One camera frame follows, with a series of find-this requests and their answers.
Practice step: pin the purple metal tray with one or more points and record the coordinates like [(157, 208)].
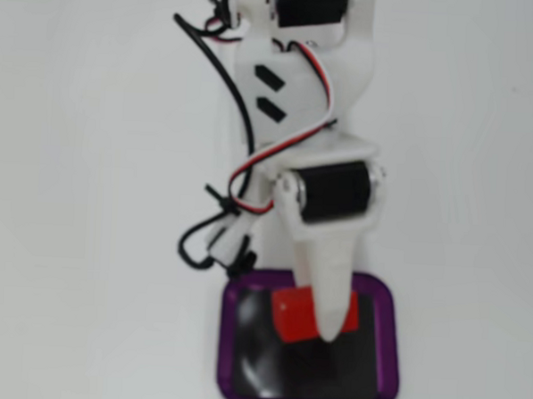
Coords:
[(228, 340)]

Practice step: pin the black tray liner mat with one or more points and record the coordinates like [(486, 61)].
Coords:
[(356, 369)]

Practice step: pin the red studded cube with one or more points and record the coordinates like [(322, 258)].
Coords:
[(296, 313)]

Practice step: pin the black zip tie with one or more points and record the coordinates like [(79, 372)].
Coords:
[(224, 202)]

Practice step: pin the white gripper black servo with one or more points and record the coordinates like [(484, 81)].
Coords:
[(334, 195)]

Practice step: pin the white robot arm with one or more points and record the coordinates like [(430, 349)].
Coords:
[(299, 85)]

